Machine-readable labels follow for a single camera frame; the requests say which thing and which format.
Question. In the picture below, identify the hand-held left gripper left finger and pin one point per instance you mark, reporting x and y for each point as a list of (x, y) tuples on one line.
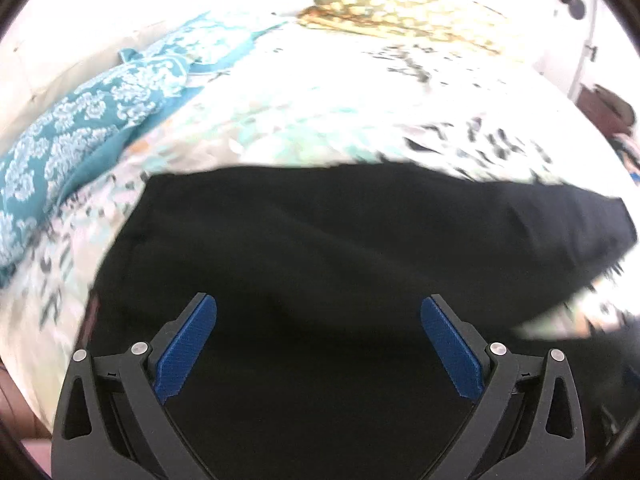
[(186, 345)]

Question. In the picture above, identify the black wall fixture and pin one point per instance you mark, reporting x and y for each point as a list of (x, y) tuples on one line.
[(573, 2)]

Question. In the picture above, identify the brown cloth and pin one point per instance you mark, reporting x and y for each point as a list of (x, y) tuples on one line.
[(605, 107)]

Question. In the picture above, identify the black pants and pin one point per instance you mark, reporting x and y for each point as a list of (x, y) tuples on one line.
[(325, 240)]

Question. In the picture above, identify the teal white patterned cloth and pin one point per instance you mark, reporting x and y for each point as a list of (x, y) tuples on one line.
[(75, 125)]

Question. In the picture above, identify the white padded headboard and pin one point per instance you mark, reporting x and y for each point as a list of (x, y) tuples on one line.
[(65, 65)]

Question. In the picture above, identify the yellow orange floral pillow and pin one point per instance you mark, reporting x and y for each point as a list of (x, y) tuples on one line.
[(380, 2)]

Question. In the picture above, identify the floral leaf print bedsheet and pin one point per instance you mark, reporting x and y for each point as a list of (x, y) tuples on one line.
[(325, 110)]

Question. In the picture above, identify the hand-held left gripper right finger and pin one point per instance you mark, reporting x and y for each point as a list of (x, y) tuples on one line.
[(450, 345)]

